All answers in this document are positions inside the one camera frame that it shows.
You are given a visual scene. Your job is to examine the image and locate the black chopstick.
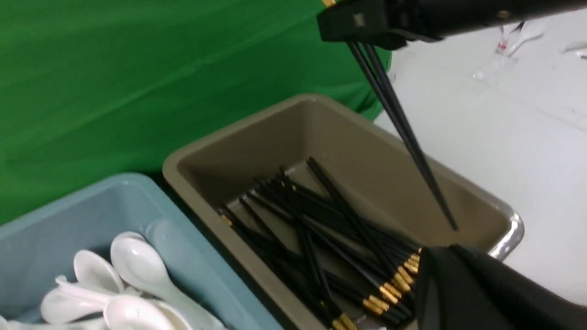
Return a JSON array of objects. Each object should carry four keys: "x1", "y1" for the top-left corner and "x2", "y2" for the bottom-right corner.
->
[
  {"x1": 362, "y1": 42, "x2": 459, "y2": 231},
  {"x1": 347, "y1": 42, "x2": 452, "y2": 227}
]

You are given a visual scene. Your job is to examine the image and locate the teal plastic bin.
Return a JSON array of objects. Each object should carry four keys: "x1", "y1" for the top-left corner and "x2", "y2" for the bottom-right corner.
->
[{"x1": 0, "y1": 173, "x2": 282, "y2": 330}]

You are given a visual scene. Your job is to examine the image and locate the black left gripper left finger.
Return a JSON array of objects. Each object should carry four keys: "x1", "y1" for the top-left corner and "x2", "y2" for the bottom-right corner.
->
[{"x1": 317, "y1": 0, "x2": 587, "y2": 51}]

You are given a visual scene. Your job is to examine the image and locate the pile of white spoons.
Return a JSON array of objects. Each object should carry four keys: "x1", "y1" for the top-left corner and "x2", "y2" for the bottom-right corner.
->
[{"x1": 1, "y1": 231, "x2": 227, "y2": 330}]

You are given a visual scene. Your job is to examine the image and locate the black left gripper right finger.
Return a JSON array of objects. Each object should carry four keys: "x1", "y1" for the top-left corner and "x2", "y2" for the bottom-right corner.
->
[{"x1": 414, "y1": 244, "x2": 587, "y2": 330}]

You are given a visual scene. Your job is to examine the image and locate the brown plastic bin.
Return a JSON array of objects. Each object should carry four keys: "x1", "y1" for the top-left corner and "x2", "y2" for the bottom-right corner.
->
[{"x1": 163, "y1": 94, "x2": 525, "y2": 330}]

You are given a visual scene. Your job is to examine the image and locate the pile of black chopsticks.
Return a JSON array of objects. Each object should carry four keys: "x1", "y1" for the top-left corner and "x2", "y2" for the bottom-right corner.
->
[{"x1": 217, "y1": 157, "x2": 421, "y2": 330}]

